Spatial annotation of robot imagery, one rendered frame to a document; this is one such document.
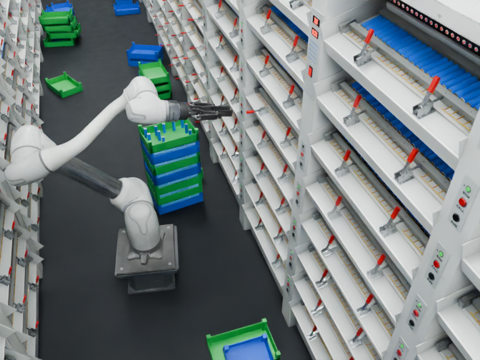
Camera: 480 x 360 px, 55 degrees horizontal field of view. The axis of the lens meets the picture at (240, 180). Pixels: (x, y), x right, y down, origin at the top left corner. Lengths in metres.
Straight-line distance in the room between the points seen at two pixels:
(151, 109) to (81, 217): 1.33
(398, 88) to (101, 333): 1.86
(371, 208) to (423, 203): 0.26
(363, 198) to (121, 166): 2.29
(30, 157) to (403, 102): 1.47
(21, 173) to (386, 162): 1.42
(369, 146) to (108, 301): 1.73
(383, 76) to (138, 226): 1.44
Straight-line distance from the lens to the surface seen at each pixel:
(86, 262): 2.80
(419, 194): 1.18
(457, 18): 0.97
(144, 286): 2.56
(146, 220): 2.27
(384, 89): 1.19
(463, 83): 1.15
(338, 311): 1.83
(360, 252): 1.52
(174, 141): 2.67
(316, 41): 1.46
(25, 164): 2.05
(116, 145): 3.63
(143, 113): 1.91
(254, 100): 2.21
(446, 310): 1.22
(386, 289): 1.45
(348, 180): 1.47
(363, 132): 1.35
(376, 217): 1.37
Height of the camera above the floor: 2.04
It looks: 40 degrees down
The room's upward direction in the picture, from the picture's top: straight up
